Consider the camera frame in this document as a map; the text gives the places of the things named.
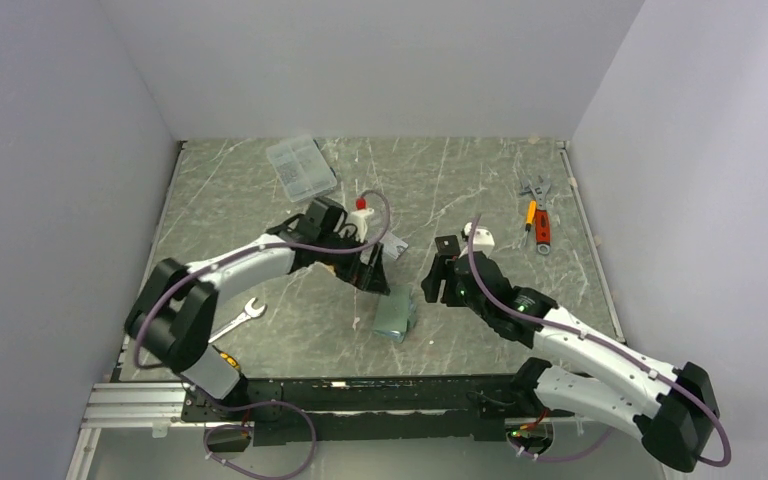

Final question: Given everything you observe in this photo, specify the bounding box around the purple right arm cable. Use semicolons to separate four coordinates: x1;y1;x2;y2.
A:
466;214;732;468

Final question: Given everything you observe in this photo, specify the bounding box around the red adjustable wrench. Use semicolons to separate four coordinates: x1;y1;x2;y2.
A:
519;175;551;255

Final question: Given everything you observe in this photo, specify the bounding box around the yellow black screwdriver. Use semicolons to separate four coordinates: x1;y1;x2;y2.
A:
219;351;240;371

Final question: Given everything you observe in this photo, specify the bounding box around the clear plastic organizer box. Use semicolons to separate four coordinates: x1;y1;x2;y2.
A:
265;135;337;203

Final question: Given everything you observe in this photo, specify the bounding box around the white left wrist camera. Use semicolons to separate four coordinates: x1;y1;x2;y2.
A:
345;197;376;243

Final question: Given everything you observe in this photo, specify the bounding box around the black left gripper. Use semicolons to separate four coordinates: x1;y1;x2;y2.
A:
317;229;389;294

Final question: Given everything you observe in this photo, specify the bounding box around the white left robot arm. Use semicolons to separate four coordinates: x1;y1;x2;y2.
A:
124;197;390;420

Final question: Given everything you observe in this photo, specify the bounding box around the orange small screwdriver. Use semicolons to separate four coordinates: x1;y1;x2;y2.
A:
524;200;537;233

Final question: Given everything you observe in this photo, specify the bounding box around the black credit card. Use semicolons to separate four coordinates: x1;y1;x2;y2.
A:
434;235;461;259

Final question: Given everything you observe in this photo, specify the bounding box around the silver open-end wrench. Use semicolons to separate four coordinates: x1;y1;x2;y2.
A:
208;297;267;344

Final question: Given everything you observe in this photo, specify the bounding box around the gold credit card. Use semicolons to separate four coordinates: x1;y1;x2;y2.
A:
315;262;337;277

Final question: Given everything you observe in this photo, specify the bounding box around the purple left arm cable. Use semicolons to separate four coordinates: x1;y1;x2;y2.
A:
133;190;392;480

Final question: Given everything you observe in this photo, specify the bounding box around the green card holder wallet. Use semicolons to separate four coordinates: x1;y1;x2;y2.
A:
372;285;416;343

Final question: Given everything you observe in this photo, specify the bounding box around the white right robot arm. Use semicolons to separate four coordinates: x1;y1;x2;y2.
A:
421;251;731;473

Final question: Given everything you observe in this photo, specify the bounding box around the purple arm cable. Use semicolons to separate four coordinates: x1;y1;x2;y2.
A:
133;190;392;480
466;214;732;468

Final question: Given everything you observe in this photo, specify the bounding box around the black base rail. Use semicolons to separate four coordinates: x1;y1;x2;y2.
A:
181;374;552;446

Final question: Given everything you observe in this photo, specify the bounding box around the aluminium frame rail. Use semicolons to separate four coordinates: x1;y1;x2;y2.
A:
65;382;190;480

